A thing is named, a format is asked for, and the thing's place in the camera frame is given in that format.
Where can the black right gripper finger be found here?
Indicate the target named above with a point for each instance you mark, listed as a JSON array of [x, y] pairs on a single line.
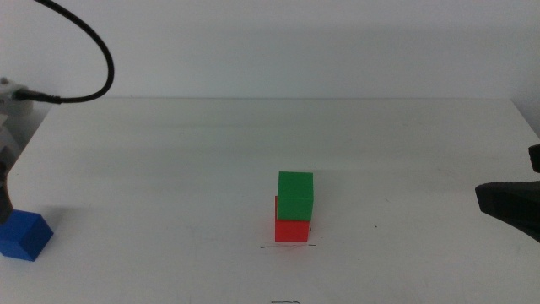
[[536, 158], [514, 204]]

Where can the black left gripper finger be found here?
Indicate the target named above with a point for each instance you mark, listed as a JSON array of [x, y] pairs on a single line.
[[4, 190]]

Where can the blue cube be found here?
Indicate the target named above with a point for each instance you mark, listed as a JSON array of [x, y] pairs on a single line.
[[27, 236]]

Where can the green cube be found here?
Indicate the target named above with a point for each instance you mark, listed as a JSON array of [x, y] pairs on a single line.
[[295, 196]]

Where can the red cube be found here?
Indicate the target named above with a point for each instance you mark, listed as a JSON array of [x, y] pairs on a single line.
[[292, 231]]

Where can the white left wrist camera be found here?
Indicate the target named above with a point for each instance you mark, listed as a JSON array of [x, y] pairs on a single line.
[[8, 85]]

